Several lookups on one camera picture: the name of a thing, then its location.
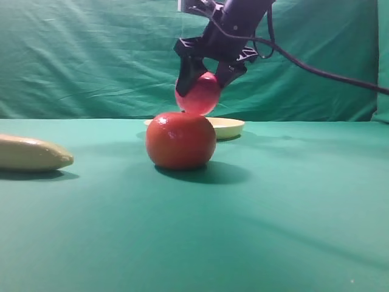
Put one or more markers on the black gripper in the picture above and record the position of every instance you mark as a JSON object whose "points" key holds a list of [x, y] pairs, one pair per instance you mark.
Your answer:
{"points": [[224, 39]]}

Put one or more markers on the yellow plate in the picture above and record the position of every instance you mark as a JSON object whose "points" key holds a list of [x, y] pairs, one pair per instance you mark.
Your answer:
{"points": [[228, 126]]}

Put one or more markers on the green table cloth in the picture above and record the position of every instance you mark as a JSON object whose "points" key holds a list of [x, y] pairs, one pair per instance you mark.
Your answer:
{"points": [[288, 206]]}

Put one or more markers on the red apple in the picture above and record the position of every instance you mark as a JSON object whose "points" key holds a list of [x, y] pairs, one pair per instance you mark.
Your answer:
{"points": [[202, 98]]}

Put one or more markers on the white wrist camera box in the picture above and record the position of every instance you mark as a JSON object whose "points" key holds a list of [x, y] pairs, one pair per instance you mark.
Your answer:
{"points": [[198, 7]]}

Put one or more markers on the yellow banana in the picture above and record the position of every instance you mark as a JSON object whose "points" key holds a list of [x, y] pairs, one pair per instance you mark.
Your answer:
{"points": [[32, 155]]}

